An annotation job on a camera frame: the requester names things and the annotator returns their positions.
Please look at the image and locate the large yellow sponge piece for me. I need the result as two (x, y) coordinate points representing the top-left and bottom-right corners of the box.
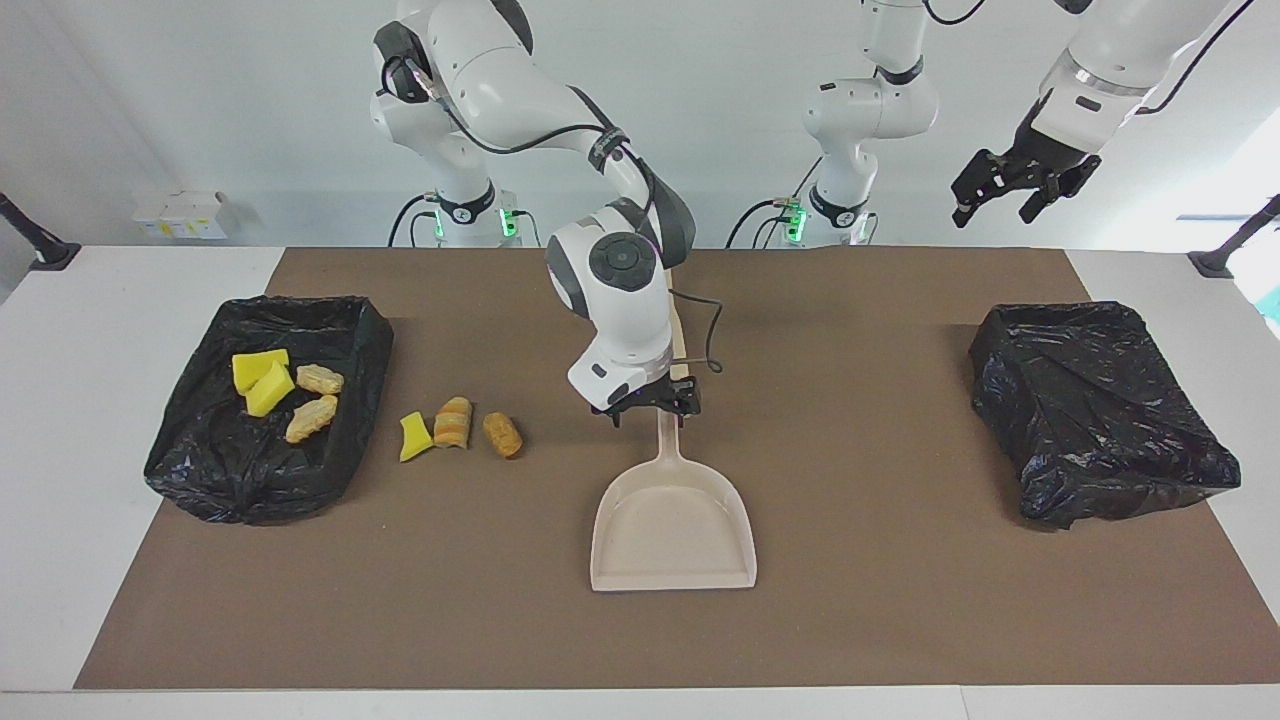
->
(232, 349), (291, 394)

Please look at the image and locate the orange flaky croissant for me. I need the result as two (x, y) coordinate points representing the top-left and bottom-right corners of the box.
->
(285, 395), (340, 444)

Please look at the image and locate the beige hand brush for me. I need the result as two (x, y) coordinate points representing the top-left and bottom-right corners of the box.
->
(668, 300), (693, 383)

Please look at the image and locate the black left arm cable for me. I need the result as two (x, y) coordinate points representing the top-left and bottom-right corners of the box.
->
(918, 0), (1256, 116)

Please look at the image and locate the black bag lined bin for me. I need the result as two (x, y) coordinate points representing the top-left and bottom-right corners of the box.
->
(968, 301), (1242, 531)
(144, 295), (395, 526)

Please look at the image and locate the beige plastic dustpan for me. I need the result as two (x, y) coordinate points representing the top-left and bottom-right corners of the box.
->
(589, 410), (758, 593)

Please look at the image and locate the black base cable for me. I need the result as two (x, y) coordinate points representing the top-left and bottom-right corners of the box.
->
(388, 193), (443, 248)
(727, 155), (823, 248)

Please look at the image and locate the white wall box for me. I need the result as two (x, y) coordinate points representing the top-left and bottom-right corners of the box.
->
(132, 191), (230, 241)

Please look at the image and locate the yellow sponge with green back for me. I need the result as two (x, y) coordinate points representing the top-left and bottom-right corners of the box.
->
(245, 362), (297, 418)

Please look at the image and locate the orange striped bread roll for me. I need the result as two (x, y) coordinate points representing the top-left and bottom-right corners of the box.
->
(433, 397), (474, 451)

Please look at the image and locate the black camera stand foot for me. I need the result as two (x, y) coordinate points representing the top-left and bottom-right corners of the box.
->
(0, 190), (82, 272)
(1188, 195), (1280, 279)

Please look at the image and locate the brown table mat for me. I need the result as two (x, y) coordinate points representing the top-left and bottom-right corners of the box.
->
(75, 247), (1280, 691)

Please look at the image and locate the brown bread roll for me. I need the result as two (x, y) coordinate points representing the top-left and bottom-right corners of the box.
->
(482, 412), (524, 460)

